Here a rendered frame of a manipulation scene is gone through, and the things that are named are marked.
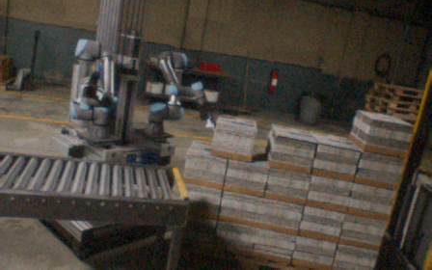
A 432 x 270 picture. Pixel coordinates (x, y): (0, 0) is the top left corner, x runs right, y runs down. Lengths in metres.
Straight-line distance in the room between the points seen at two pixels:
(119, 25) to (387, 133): 1.98
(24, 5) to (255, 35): 4.96
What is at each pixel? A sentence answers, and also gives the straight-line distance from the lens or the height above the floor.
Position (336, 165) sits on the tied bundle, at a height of 0.93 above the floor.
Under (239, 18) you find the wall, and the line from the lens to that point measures 9.56.
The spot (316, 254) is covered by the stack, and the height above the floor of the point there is 0.26.
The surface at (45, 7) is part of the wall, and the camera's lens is 9.29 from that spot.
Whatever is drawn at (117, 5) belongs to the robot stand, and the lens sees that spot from 3.04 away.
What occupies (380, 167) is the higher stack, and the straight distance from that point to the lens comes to 2.94.
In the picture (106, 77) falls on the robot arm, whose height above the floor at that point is 1.26.
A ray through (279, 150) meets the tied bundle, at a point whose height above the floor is 0.96.
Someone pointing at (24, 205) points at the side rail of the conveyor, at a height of 0.74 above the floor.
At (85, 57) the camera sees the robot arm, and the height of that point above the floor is 1.36.
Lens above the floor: 1.62
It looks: 12 degrees down
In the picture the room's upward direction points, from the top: 10 degrees clockwise
